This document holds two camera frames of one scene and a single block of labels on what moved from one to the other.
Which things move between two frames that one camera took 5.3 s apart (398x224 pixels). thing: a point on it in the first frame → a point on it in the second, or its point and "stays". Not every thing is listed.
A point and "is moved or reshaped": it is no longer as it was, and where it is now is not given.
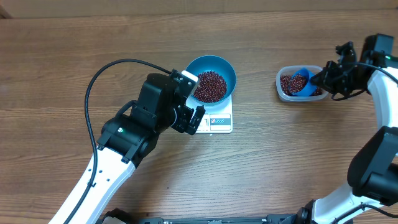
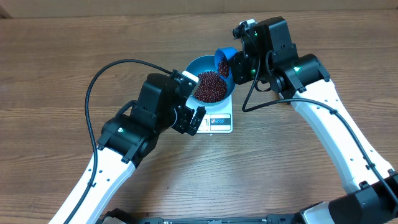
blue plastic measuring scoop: [300, 85] is moved or reshaped
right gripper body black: [342, 82] → [247, 71]
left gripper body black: [182, 119] stays
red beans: [296, 83] is moved or reshaped
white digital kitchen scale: [217, 118] stays
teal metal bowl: [218, 65] stays
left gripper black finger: [199, 112] stays
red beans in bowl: [211, 87] stays
